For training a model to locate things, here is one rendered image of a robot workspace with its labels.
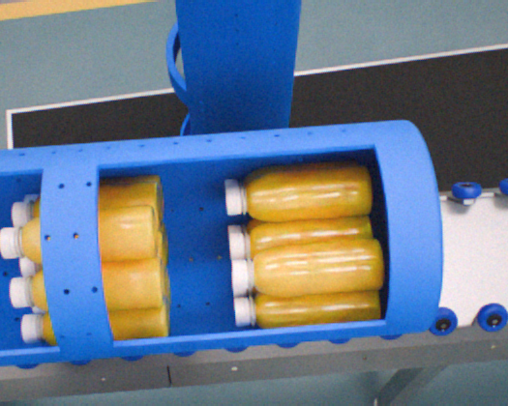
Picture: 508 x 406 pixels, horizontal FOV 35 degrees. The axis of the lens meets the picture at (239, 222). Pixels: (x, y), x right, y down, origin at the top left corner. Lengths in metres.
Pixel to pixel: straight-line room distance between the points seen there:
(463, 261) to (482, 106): 1.12
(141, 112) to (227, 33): 0.81
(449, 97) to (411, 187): 1.39
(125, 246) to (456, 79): 1.54
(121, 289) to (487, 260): 0.58
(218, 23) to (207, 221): 0.42
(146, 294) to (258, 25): 0.65
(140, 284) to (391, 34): 1.74
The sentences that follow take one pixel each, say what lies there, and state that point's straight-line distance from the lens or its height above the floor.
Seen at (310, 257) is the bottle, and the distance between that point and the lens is 1.02.
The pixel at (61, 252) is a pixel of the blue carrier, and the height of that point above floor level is 1.22.
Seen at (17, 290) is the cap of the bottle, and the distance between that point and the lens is 1.06.
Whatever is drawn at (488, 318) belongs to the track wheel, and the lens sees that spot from 1.22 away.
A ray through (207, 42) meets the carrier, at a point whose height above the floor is 0.84.
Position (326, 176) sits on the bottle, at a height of 1.14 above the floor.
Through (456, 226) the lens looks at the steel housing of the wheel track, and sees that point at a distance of 1.30.
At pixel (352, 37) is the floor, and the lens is 2.59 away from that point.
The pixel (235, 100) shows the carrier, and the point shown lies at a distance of 1.69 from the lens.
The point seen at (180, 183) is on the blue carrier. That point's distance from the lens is 1.18.
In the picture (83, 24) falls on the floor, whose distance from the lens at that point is 2.64.
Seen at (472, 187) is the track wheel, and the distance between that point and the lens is 1.28.
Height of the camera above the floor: 2.09
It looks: 68 degrees down
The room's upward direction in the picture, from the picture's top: 1 degrees counter-clockwise
